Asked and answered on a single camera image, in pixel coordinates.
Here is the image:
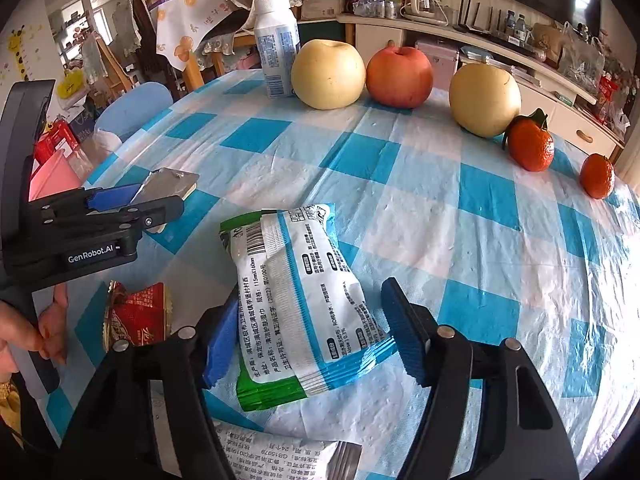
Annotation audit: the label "small tangerine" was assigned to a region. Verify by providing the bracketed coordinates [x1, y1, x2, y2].
[579, 154, 615, 200]

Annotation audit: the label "pink storage box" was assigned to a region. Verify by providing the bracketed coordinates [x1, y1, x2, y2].
[416, 40, 459, 90]

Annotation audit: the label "cream TV cabinet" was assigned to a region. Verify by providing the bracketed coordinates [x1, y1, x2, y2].
[337, 13, 626, 160]

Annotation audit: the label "red candy wrapper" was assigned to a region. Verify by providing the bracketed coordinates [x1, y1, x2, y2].
[102, 281, 172, 351]

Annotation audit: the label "green white wet-wipes pack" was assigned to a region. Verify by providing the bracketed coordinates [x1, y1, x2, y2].
[219, 204, 396, 412]

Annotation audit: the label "blue white checked tablecloth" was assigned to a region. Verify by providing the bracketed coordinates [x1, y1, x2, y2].
[37, 68, 640, 480]

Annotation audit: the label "yellow pear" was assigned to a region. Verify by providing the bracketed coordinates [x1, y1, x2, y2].
[449, 63, 522, 138]

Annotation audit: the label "orange-flower table cloth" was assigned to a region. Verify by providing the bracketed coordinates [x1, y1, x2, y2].
[156, 0, 238, 72]

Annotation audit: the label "pink trash bin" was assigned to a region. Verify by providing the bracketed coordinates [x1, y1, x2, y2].
[29, 151, 81, 202]

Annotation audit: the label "blue round stool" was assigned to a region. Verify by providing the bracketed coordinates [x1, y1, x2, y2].
[96, 81, 174, 142]

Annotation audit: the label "white printed bag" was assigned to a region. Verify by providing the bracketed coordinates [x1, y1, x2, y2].
[204, 391, 362, 479]

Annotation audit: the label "yellow apple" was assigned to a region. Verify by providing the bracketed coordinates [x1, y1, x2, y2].
[291, 39, 366, 110]

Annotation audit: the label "white yogurt bottle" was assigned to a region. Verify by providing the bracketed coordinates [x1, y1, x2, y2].
[254, 0, 300, 98]

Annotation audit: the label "silver foil snack bag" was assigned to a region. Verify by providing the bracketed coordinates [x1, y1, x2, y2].
[130, 167, 200, 234]

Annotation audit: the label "white electric kettle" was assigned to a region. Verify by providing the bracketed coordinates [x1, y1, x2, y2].
[400, 0, 449, 26]

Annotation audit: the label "wooden dining chair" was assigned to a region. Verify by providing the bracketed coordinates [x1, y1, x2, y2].
[182, 0, 302, 92]

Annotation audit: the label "red gift boxes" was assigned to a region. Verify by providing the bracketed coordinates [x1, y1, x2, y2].
[34, 119, 79, 165]

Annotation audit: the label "tangerine with leaf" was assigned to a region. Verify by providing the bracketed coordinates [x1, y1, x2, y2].
[502, 108, 554, 172]

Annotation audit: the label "red apple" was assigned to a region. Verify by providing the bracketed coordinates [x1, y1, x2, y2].
[366, 42, 434, 110]

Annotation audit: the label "person's left hand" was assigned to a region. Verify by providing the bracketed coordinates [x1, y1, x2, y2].
[0, 284, 68, 382]

